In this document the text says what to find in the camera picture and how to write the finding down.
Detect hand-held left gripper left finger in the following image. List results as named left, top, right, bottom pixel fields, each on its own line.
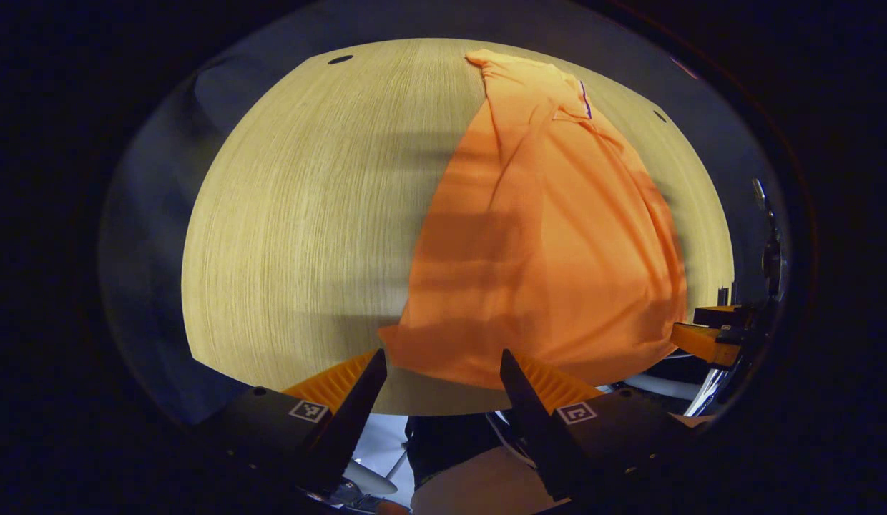
left=200, top=348, right=388, bottom=501

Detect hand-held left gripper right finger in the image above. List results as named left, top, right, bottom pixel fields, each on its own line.
left=499, top=348, right=709, bottom=501

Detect orange T-shirt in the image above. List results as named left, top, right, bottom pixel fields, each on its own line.
left=378, top=49, right=689, bottom=391

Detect white chair leg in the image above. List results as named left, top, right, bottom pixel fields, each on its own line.
left=622, top=373, right=702, bottom=401
left=341, top=460, right=399, bottom=498

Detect person's bare leg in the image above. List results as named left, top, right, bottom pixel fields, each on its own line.
left=411, top=447, right=559, bottom=515

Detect person's black shorts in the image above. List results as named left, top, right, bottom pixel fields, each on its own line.
left=404, top=411, right=537, bottom=491

